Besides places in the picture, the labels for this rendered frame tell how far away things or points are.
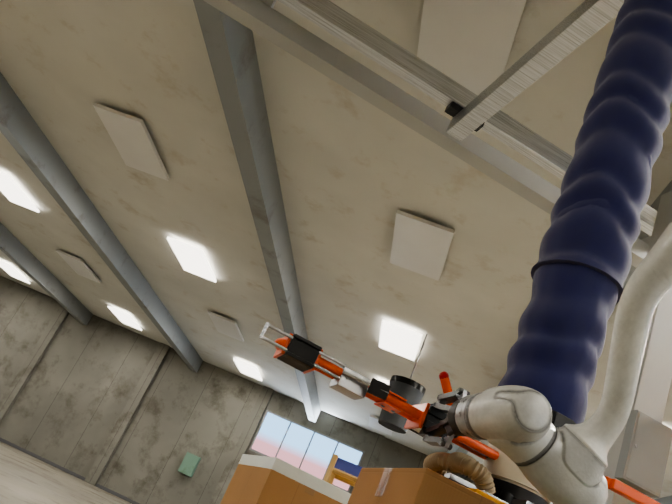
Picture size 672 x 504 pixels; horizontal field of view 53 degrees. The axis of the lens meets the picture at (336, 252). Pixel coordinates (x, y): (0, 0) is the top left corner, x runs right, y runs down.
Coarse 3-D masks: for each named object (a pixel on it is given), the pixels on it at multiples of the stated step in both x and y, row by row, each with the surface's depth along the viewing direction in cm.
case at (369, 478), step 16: (368, 480) 158; (384, 480) 148; (400, 480) 140; (416, 480) 132; (432, 480) 130; (448, 480) 131; (352, 496) 162; (368, 496) 152; (384, 496) 143; (400, 496) 135; (416, 496) 128; (432, 496) 129; (448, 496) 130; (464, 496) 131; (480, 496) 132
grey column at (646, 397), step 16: (656, 224) 341; (656, 240) 334; (656, 320) 306; (656, 336) 303; (656, 352) 301; (656, 368) 299; (640, 384) 293; (656, 384) 296; (640, 400) 291; (656, 400) 294; (656, 416) 292; (624, 432) 286; (608, 464) 285; (608, 496) 276
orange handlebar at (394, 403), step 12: (276, 348) 148; (324, 360) 147; (324, 372) 150; (336, 372) 147; (372, 396) 152; (396, 396) 150; (384, 408) 153; (396, 408) 149; (408, 408) 150; (456, 444) 157; (468, 444) 153; (480, 444) 153; (480, 456) 158; (492, 456) 154; (612, 480) 135; (624, 492) 134; (636, 492) 135
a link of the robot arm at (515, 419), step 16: (480, 400) 125; (496, 400) 120; (512, 400) 117; (528, 400) 116; (544, 400) 118; (480, 416) 123; (496, 416) 119; (512, 416) 116; (528, 416) 115; (544, 416) 116; (480, 432) 125; (496, 432) 120; (512, 432) 117; (528, 432) 115; (544, 432) 116; (512, 448) 120; (528, 448) 119; (544, 448) 120
